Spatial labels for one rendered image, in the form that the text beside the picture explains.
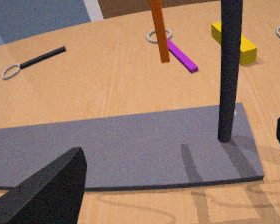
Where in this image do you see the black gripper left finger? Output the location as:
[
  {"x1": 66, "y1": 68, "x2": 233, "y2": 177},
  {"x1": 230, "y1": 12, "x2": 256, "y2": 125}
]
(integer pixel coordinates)
[{"x1": 0, "y1": 147, "x2": 87, "y2": 224}]

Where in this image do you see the orange handle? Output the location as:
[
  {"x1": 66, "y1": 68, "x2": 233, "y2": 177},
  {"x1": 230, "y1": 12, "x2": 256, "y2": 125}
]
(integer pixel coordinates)
[{"x1": 148, "y1": 0, "x2": 169, "y2": 63}]

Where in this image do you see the yellow rectangular block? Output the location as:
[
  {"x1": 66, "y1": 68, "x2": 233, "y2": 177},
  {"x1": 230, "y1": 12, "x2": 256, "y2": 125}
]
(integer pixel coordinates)
[{"x1": 211, "y1": 22, "x2": 258, "y2": 67}]

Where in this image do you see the purple handle with grey wire loop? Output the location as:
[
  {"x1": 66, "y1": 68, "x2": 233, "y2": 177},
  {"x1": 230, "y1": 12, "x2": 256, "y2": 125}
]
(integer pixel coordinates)
[{"x1": 147, "y1": 30, "x2": 199, "y2": 73}]

